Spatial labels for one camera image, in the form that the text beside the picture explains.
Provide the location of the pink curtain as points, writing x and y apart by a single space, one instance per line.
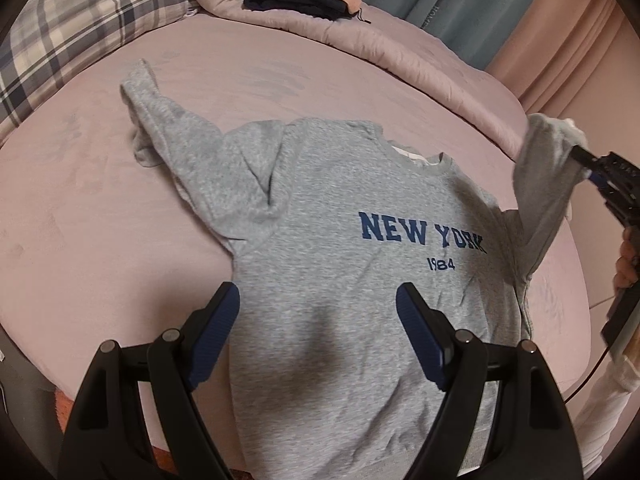
554 50

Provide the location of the pink bed sheet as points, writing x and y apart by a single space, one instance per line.
96 245

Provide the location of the white sleeve forearm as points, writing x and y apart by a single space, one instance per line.
598 417

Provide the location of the person right hand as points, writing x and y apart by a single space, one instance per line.
626 273

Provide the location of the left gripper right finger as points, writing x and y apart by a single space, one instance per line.
531 435

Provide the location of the plaid pillow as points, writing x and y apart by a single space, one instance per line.
52 41

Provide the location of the grey New York sweatshirt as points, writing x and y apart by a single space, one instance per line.
324 220

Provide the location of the folded pink duvet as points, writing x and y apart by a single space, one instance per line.
410 54

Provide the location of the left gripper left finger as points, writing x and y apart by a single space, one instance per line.
106 436

